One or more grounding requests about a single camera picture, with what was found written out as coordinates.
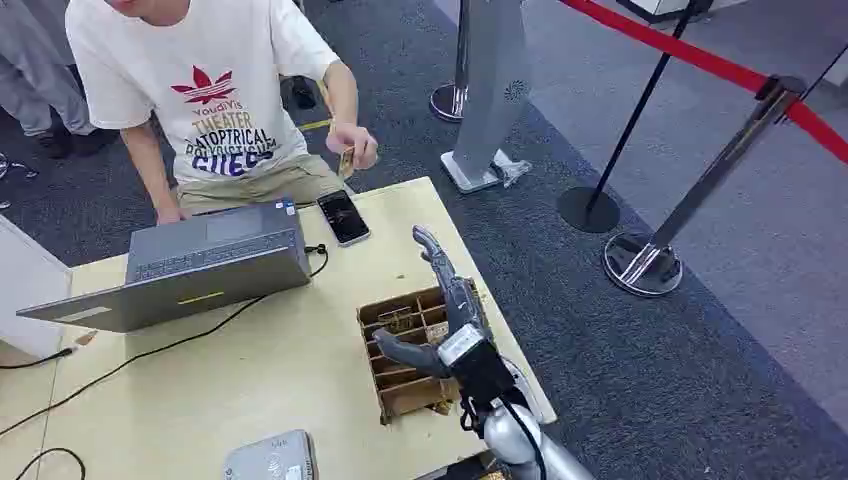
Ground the person's left hand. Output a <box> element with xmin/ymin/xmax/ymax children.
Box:
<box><xmin>325</xmin><ymin>123</ymin><xmax>380</xmax><ymax>172</ymax></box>

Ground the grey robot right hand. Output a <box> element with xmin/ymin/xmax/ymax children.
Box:
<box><xmin>372</xmin><ymin>225</ymin><xmax>493</xmax><ymax>380</ymax></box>

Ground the yellow floor tape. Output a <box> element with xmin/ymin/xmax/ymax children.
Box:
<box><xmin>298</xmin><ymin>79</ymin><xmax>337</xmax><ymax>132</ymax></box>

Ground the small black object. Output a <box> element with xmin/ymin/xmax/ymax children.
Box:
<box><xmin>290</xmin><ymin>75</ymin><xmax>319</xmax><ymax>111</ymax></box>

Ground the black smartphone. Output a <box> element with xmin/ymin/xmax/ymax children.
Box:
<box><xmin>315</xmin><ymin>190</ymin><xmax>372</xmax><ymax>248</ymax></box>

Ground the grey laptop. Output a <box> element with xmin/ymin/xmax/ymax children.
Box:
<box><xmin>16</xmin><ymin>198</ymin><xmax>313</xmax><ymax>334</ymax></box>

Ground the wooden card box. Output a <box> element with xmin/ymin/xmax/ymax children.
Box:
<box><xmin>356</xmin><ymin>278</ymin><xmax>497</xmax><ymax>426</ymax></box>

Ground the clear plastic wrap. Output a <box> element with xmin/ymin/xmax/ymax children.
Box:
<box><xmin>493</xmin><ymin>148</ymin><xmax>534</xmax><ymax>189</ymax></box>

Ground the metal chair base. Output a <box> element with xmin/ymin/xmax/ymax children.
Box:
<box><xmin>0</xmin><ymin>152</ymin><xmax>39</xmax><ymax>211</ymax></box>

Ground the white cabinet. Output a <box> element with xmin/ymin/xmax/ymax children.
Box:
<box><xmin>0</xmin><ymin>213</ymin><xmax>73</xmax><ymax>360</ymax></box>

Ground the standing person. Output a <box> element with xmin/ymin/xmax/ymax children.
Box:
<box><xmin>0</xmin><ymin>0</ymin><xmax>121</xmax><ymax>160</ymax></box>

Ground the silver grey device box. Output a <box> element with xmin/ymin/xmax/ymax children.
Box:
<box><xmin>221</xmin><ymin>429</ymin><xmax>320</xmax><ymax>480</ymax></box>

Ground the red barrier belt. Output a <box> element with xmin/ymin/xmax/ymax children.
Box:
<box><xmin>559</xmin><ymin>0</ymin><xmax>848</xmax><ymax>165</ymax></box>

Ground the thin black pole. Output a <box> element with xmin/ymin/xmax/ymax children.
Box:
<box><xmin>776</xmin><ymin>42</ymin><xmax>848</xmax><ymax>126</ymax></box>

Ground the black and pale wrist camera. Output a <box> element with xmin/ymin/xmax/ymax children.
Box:
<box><xmin>437</xmin><ymin>323</ymin><xmax>519</xmax><ymax>411</ymax></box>

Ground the chrome stanchion post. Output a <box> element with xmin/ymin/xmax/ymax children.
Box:
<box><xmin>429</xmin><ymin>0</ymin><xmax>473</xmax><ymax>125</ymax></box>
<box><xmin>602</xmin><ymin>74</ymin><xmax>808</xmax><ymax>298</ymax></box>

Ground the long black laptop cable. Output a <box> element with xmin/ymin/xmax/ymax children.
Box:
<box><xmin>0</xmin><ymin>243</ymin><xmax>330</xmax><ymax>439</ymax></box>

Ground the grey pedestal stand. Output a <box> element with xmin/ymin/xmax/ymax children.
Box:
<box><xmin>440</xmin><ymin>0</ymin><xmax>533</xmax><ymax>195</ymax></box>

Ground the black stanchion post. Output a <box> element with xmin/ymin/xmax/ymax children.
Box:
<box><xmin>557</xmin><ymin>0</ymin><xmax>714</xmax><ymax>234</ymax></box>

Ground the black cable with plug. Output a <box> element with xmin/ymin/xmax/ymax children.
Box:
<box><xmin>0</xmin><ymin>347</ymin><xmax>76</xmax><ymax>371</ymax></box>

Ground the looped black cable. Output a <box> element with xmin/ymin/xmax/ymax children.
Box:
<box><xmin>13</xmin><ymin>447</ymin><xmax>87</xmax><ymax>480</ymax></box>

